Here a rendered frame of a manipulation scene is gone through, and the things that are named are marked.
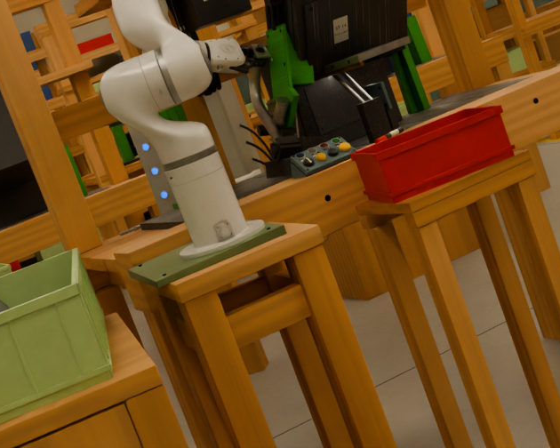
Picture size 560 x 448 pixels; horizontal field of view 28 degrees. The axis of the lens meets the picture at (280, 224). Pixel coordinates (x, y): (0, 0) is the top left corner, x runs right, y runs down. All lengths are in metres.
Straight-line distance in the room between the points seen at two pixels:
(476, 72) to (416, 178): 1.22
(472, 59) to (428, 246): 1.32
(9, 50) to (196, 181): 1.00
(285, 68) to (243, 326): 0.94
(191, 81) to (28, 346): 0.69
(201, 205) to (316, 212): 0.49
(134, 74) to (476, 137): 0.79
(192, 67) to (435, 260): 0.68
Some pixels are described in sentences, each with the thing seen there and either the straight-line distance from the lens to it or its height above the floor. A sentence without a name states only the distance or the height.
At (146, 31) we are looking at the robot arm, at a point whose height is 1.34.
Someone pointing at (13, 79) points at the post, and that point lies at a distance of 3.13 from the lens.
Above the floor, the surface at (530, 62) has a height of 0.57.
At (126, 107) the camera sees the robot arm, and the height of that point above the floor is 1.20.
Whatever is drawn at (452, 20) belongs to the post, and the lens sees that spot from 3.66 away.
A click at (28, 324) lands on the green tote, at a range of 1.87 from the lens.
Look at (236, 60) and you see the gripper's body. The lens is 2.99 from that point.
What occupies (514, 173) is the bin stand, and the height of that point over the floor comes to 0.76.
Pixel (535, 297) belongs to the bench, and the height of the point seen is 0.15.
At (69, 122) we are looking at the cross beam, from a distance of 3.23.
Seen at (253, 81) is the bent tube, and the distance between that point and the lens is 3.09.
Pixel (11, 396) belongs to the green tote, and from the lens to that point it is 1.89.
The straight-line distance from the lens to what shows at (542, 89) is 3.07.
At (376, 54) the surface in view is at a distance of 2.87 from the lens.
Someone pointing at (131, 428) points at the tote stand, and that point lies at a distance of 1.87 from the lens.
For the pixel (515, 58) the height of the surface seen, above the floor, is 0.40.
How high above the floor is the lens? 1.18
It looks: 8 degrees down
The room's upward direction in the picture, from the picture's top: 20 degrees counter-clockwise
